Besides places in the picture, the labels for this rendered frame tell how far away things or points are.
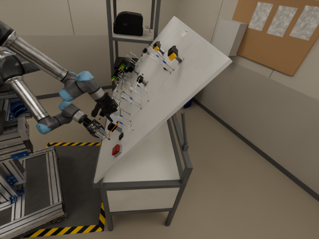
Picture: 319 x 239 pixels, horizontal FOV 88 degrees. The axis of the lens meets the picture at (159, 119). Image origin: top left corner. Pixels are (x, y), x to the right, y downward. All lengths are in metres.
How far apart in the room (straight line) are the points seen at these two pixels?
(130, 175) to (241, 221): 1.45
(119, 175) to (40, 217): 0.88
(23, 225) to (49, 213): 0.18
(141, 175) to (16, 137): 0.83
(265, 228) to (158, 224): 1.15
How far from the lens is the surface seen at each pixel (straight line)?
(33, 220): 1.94
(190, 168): 1.12
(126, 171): 1.29
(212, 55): 0.81
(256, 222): 2.38
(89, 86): 0.95
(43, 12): 3.37
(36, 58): 1.05
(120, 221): 1.99
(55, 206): 1.93
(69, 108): 1.16
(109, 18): 1.86
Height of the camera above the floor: 1.87
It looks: 38 degrees down
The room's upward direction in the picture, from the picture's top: 8 degrees clockwise
